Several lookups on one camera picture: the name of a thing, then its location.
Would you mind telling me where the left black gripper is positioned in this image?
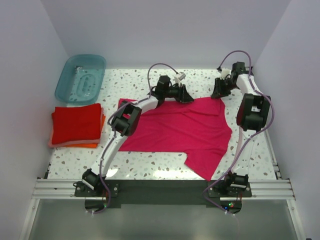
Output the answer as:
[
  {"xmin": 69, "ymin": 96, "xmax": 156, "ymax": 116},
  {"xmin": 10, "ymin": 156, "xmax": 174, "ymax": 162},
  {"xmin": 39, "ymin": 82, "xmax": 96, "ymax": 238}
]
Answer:
[{"xmin": 163, "ymin": 82, "xmax": 194, "ymax": 103}]

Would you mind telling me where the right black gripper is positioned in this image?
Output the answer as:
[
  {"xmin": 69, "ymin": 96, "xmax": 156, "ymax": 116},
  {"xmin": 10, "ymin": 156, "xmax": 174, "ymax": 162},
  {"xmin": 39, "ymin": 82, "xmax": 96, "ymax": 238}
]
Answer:
[{"xmin": 211, "ymin": 77, "xmax": 238, "ymax": 99}]

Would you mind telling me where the magenta t-shirt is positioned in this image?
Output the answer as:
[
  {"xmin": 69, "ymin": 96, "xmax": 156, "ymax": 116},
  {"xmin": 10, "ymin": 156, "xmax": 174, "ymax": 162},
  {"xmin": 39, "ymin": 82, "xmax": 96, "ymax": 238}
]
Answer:
[{"xmin": 119, "ymin": 97, "xmax": 232, "ymax": 181}]

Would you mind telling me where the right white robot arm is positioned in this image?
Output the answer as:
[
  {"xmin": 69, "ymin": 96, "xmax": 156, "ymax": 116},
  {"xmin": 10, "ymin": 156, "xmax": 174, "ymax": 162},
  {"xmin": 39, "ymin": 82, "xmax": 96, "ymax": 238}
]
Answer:
[{"xmin": 211, "ymin": 62, "xmax": 271, "ymax": 197}]

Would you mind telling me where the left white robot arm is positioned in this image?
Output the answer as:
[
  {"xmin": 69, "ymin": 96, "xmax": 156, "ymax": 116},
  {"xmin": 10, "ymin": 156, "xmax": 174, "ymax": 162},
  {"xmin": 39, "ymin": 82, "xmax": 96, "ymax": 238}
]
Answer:
[{"xmin": 81, "ymin": 72, "xmax": 194, "ymax": 196}]

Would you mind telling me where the teal plastic bin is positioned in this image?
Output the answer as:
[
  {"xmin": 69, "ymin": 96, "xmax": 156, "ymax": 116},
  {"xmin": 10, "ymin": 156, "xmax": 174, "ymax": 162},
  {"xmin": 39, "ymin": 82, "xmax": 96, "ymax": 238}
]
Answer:
[{"xmin": 54, "ymin": 54, "xmax": 107, "ymax": 106}]

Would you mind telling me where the folded red t-shirt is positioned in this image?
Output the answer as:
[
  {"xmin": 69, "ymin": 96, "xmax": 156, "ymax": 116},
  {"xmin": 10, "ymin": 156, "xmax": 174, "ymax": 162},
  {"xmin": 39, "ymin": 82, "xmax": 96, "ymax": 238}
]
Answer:
[{"xmin": 48, "ymin": 103, "xmax": 106, "ymax": 148}]

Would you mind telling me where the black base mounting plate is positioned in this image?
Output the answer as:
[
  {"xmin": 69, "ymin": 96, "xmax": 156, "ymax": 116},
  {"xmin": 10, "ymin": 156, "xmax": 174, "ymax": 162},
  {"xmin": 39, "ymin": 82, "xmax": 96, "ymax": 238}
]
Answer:
[{"xmin": 73, "ymin": 180, "xmax": 253, "ymax": 213}]

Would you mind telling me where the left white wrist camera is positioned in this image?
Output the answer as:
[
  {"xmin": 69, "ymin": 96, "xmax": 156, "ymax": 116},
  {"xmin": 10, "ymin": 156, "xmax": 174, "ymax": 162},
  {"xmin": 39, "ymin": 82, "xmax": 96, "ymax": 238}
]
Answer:
[{"xmin": 173, "ymin": 72, "xmax": 186, "ymax": 84}]

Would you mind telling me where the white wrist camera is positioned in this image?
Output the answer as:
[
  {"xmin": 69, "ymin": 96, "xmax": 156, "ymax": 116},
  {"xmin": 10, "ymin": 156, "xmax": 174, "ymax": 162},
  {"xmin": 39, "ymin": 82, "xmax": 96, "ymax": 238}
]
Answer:
[
  {"xmin": 217, "ymin": 67, "xmax": 232, "ymax": 80},
  {"xmin": 173, "ymin": 72, "xmax": 186, "ymax": 84}
]

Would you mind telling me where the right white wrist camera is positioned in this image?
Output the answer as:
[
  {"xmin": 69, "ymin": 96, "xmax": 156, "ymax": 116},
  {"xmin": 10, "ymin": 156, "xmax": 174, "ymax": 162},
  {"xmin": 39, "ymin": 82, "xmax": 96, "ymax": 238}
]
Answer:
[{"xmin": 217, "ymin": 67, "xmax": 232, "ymax": 80}]

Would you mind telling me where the aluminium frame rail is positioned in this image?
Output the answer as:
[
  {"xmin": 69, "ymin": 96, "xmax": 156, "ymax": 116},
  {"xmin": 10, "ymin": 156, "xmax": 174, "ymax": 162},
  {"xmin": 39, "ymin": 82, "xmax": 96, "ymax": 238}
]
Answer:
[{"xmin": 31, "ymin": 179, "xmax": 295, "ymax": 200}]

